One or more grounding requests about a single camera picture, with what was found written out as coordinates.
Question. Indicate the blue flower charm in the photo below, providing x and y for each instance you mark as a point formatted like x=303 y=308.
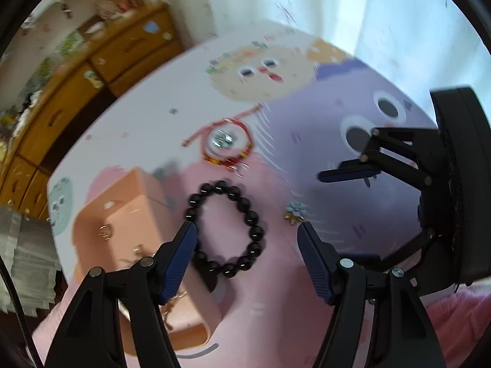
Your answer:
x=295 y=212

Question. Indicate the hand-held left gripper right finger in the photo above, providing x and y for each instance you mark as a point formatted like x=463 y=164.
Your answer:
x=314 y=264

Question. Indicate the pink fleece blanket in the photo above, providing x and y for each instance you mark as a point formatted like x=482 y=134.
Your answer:
x=456 y=314

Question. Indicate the orange plastic box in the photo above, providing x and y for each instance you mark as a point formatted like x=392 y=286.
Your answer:
x=126 y=207

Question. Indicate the white flower print curtain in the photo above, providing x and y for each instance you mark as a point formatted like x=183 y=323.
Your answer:
x=402 y=27

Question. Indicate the wooden desk with drawers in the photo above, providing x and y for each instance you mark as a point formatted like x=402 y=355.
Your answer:
x=57 y=122

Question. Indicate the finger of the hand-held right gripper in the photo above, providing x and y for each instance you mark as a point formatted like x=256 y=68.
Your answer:
x=345 y=174
x=414 y=249

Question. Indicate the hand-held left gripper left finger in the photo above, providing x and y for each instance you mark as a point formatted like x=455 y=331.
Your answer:
x=178 y=264

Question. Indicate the cartoon printed table cover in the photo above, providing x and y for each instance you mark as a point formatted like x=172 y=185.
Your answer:
x=307 y=96

